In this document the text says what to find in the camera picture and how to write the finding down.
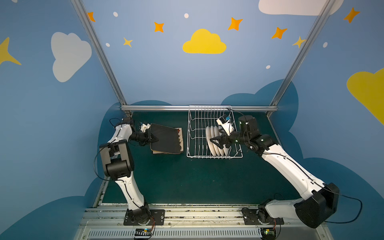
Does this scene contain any white round plate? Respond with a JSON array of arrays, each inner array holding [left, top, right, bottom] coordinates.
[[214, 126, 225, 156], [206, 126, 217, 157], [219, 126, 229, 156], [211, 126, 221, 156]]

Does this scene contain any floral square plate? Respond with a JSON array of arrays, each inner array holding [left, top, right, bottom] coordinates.
[[152, 151, 183, 155], [149, 127, 184, 154]]

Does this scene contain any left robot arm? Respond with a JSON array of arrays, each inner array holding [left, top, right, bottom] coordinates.
[[99, 117, 158, 226]]

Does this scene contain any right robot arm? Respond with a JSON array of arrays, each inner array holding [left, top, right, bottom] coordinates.
[[210, 115, 340, 229]]

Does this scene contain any left controller board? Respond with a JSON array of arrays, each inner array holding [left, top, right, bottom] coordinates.
[[133, 229, 153, 240]]

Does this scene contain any controller board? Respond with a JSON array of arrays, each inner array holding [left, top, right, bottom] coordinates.
[[133, 229, 153, 240], [261, 228, 277, 240]]

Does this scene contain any right controller board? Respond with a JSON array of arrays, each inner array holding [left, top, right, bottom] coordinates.
[[261, 228, 277, 240]]

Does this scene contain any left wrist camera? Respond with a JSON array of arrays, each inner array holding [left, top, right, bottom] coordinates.
[[140, 124, 151, 133]]

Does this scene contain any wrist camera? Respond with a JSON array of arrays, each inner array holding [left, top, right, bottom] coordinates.
[[216, 114, 234, 136], [140, 124, 151, 133]]

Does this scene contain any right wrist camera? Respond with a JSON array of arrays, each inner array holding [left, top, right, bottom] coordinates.
[[216, 114, 234, 136]]

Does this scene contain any white wire dish rack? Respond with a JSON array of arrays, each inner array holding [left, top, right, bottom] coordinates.
[[187, 105, 243, 159]]

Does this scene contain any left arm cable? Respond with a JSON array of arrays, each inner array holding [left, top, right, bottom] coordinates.
[[92, 145, 112, 182]]

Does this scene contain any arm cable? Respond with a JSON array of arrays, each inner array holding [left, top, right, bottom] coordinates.
[[320, 185, 363, 225], [92, 145, 112, 182]]

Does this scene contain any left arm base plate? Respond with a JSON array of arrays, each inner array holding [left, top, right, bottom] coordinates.
[[123, 209, 165, 226]]

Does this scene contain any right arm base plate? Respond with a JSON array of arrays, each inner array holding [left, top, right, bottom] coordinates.
[[241, 208, 284, 225]]

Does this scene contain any aluminium rail base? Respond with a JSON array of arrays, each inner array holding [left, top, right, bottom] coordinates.
[[74, 204, 333, 240]]

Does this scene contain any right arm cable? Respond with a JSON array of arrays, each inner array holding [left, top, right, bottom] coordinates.
[[320, 185, 363, 225]]

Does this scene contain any aluminium frame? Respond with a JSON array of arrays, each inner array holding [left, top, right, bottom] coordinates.
[[70, 0, 337, 208]]

